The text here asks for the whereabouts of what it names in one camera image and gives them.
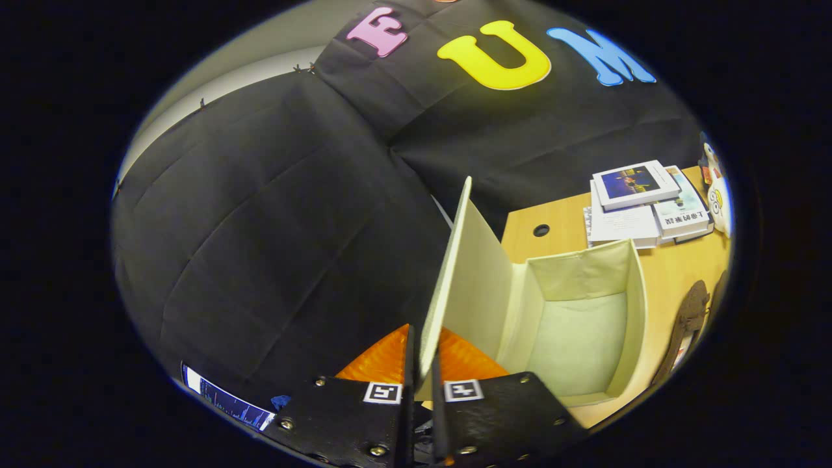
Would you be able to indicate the black book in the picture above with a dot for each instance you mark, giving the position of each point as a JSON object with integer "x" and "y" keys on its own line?
{"x": 699, "y": 234}

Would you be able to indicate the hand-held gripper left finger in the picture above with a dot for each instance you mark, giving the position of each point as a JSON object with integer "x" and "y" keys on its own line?
{"x": 408, "y": 429}

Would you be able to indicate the brown fuzzy shoe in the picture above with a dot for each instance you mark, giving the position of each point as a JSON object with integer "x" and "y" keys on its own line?
{"x": 718, "y": 292}
{"x": 689, "y": 318}

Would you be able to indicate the grey penguin plush toy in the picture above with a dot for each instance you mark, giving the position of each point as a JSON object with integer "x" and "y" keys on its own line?
{"x": 710, "y": 159}

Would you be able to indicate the pale green fabric storage box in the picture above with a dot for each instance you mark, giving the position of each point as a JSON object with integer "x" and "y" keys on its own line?
{"x": 572, "y": 338}

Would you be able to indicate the small blue object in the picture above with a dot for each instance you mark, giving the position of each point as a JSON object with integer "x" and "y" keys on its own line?
{"x": 280, "y": 402}

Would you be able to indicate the plain white book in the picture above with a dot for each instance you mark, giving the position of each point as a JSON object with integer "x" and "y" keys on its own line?
{"x": 621, "y": 224}

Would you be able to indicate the white book dark photo cover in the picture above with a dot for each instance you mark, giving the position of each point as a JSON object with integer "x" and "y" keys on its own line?
{"x": 634, "y": 184}

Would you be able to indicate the white round plush toy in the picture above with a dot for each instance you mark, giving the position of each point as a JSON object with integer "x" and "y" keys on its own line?
{"x": 720, "y": 205}

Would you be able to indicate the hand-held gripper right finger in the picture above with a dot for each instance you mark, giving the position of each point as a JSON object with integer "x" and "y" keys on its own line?
{"x": 437, "y": 429}

